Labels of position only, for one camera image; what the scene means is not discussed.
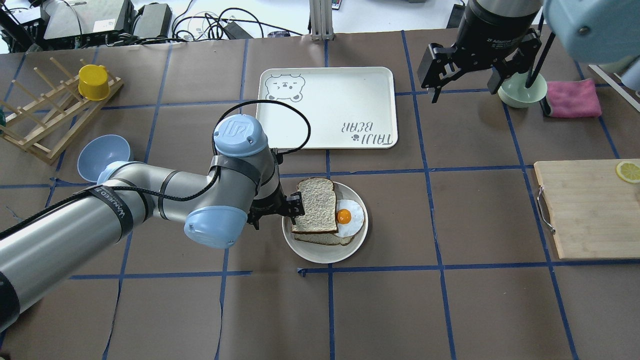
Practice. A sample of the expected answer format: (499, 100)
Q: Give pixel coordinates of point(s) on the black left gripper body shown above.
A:
(266, 204)

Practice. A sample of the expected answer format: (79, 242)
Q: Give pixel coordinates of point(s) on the pink cloth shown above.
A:
(571, 99)

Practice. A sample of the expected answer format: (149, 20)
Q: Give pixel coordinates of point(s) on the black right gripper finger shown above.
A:
(437, 69)
(522, 61)

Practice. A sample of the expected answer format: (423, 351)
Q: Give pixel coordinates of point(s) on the cream bear serving tray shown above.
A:
(335, 108)

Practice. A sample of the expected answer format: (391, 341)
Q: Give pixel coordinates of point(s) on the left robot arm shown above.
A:
(243, 184)

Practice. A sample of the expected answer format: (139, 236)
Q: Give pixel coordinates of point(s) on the aluminium frame post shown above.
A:
(321, 20)

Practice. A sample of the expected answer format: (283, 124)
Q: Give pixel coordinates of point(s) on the cream round plate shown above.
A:
(329, 253)

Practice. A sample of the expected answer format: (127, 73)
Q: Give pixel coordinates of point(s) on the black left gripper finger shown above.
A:
(253, 219)
(294, 207)

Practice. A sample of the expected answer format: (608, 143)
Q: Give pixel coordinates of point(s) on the white rack with cups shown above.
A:
(630, 96)

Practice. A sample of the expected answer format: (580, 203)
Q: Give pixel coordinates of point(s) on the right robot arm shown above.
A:
(591, 31)

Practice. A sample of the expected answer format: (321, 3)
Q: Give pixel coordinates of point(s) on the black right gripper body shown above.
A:
(487, 31)

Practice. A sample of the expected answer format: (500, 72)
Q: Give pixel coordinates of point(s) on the blue bowl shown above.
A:
(99, 153)

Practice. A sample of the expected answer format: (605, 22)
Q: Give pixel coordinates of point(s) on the large black power brick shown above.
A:
(152, 21)

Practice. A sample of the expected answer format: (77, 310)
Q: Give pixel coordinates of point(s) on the bread slice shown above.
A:
(319, 202)
(325, 239)

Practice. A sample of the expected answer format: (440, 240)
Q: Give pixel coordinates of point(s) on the fried egg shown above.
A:
(350, 218)

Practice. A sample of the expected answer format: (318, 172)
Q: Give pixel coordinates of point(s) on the wooden dish rack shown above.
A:
(52, 120)

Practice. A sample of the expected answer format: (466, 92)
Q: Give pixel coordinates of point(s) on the green bowl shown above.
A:
(514, 93)

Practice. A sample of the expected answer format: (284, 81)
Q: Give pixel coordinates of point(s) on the bread slice on plate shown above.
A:
(325, 239)

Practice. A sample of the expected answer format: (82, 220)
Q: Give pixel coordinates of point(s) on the yellow cup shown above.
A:
(93, 82)

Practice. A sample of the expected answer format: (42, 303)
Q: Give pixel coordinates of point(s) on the lemon slice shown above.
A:
(628, 171)

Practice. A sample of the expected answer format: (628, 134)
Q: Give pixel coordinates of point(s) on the wooden cutting board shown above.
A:
(591, 212)

